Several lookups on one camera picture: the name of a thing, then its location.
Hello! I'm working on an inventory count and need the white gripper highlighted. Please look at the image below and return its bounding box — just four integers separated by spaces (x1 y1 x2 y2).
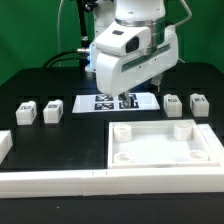
95 22 178 108

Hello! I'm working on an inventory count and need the white square tabletop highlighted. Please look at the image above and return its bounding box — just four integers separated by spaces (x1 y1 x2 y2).
107 120 221 169

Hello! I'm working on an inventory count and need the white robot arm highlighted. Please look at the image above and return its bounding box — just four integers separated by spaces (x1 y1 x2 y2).
86 0 178 108

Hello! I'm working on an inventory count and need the white marker sheet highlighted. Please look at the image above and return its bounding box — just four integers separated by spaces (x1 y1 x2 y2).
72 92 160 113

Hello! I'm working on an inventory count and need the white right fence bar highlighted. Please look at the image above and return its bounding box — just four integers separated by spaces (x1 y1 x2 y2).
198 124 224 167

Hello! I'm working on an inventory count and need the white fence bar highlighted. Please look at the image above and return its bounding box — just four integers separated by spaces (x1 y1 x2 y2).
0 167 224 198
0 130 13 164
198 124 224 167

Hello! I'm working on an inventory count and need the white front fence bar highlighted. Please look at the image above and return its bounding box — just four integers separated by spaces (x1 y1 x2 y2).
0 167 224 198

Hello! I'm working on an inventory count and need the white left fence bar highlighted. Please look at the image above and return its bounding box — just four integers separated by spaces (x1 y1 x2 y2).
0 130 13 164

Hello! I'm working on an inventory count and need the black cable bundle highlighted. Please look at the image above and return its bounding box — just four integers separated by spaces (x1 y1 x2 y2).
41 49 91 69

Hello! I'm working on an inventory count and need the white thin cable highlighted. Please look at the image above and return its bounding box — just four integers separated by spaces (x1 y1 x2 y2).
56 0 66 68

